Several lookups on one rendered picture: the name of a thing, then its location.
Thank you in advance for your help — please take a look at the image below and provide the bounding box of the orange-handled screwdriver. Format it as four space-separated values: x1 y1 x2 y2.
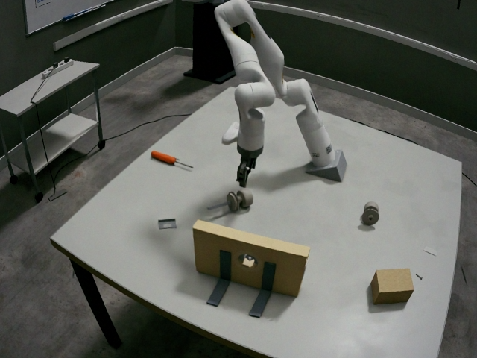
151 151 191 167

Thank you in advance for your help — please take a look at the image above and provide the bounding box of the beige door knob with square spindle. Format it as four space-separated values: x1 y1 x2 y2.
211 188 253 211

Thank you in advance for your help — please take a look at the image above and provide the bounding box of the tan wooden board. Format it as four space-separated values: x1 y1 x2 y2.
192 219 311 297

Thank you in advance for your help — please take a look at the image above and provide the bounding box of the brown cardboard box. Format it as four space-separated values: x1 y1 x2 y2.
371 268 414 304

